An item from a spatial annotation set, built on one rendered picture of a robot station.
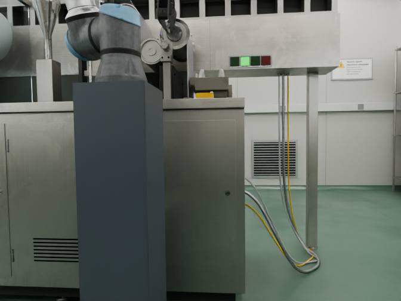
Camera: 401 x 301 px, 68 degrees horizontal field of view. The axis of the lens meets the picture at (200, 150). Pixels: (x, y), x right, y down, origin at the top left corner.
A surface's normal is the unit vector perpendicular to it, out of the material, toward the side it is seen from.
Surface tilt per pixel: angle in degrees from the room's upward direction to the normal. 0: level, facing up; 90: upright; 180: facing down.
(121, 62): 73
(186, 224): 90
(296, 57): 90
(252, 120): 90
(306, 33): 90
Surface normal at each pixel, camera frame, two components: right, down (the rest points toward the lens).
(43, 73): -0.09, 0.05
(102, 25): -0.57, 0.05
